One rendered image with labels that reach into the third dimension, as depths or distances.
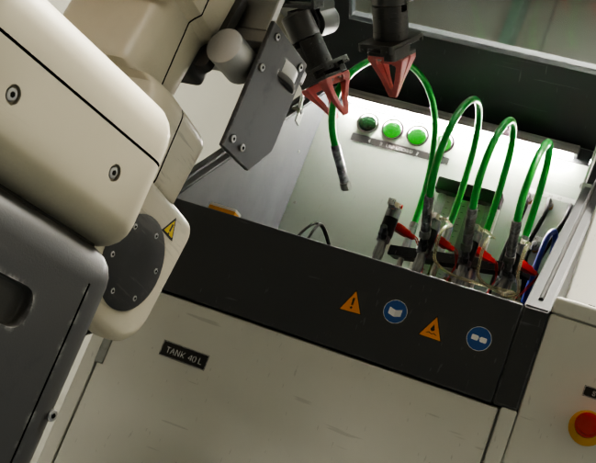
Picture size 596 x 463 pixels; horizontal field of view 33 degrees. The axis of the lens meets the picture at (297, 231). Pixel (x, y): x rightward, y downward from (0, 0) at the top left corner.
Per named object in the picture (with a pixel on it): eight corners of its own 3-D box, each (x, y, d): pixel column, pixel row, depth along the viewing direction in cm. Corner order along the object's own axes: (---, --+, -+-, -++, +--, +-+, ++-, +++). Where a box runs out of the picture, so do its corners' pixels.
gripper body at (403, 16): (424, 42, 165) (422, -3, 162) (392, 58, 157) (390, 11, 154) (390, 39, 168) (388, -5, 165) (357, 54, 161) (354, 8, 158)
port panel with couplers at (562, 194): (479, 301, 206) (525, 167, 213) (480, 305, 210) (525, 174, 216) (542, 321, 202) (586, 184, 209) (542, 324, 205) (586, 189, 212)
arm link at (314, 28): (273, 18, 183) (297, 5, 179) (293, 13, 188) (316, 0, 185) (288, 53, 183) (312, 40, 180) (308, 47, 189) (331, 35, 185)
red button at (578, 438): (564, 435, 142) (575, 400, 143) (563, 439, 146) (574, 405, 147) (601, 447, 140) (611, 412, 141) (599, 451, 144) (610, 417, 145)
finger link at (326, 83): (341, 116, 190) (320, 71, 189) (365, 105, 184) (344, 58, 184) (317, 127, 186) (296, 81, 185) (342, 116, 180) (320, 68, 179)
